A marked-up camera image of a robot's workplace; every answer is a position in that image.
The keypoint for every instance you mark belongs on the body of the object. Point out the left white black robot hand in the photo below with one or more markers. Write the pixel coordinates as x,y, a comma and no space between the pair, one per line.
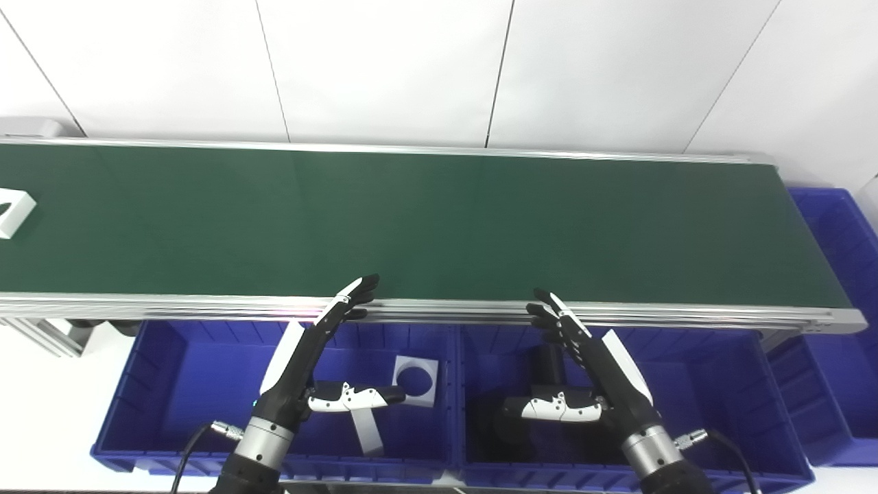
295,370

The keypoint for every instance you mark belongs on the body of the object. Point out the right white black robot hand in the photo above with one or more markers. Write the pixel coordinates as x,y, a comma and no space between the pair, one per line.
617,384

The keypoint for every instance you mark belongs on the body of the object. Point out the white square part round hole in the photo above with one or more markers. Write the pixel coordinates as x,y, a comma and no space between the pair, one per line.
431,401
20,209

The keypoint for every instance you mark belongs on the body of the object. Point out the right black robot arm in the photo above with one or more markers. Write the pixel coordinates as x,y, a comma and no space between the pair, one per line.
651,453

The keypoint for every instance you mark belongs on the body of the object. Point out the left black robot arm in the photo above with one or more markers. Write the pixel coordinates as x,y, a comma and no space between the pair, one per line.
264,442

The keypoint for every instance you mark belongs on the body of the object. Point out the black cylinder part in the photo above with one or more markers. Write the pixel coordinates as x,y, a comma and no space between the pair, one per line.
549,363

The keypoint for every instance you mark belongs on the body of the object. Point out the blue plastic bin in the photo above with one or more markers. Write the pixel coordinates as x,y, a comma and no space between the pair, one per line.
706,391
844,357
192,384

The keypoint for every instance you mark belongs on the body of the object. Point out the white flat bar part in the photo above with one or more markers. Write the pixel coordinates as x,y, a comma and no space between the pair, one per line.
369,436

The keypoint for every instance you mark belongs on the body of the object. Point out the green conveyor belt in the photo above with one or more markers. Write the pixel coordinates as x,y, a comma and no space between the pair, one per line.
206,307
439,226

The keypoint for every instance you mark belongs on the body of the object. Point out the aluminium conveyor support leg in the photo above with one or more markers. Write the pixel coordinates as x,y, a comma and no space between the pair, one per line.
41,336

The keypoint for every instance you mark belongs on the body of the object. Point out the gray conveyor end housing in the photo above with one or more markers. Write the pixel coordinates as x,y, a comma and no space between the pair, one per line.
31,127

